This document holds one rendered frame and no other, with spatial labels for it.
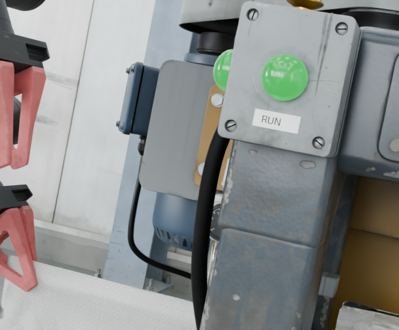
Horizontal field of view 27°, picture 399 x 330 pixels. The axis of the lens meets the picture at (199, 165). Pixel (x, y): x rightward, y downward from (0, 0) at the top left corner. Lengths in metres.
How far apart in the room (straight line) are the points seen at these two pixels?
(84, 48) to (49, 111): 0.55
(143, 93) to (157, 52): 4.60
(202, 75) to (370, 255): 0.30
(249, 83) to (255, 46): 0.02
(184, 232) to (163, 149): 0.11
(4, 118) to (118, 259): 5.08
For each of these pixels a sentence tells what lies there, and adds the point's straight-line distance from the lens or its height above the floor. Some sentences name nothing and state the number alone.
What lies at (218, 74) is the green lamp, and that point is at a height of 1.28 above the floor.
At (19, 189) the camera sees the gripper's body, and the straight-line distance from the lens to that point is 0.86.
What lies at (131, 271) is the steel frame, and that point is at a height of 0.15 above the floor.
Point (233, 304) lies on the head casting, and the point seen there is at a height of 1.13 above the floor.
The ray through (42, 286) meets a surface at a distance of 0.82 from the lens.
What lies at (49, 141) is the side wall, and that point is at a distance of 6.37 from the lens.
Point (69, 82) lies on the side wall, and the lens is 6.33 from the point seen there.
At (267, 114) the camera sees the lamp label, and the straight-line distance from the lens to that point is 0.53.
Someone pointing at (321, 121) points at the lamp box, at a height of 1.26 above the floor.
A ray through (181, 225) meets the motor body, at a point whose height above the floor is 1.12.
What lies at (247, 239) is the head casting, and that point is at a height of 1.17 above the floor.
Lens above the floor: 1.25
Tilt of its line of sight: 3 degrees down
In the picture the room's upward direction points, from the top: 11 degrees clockwise
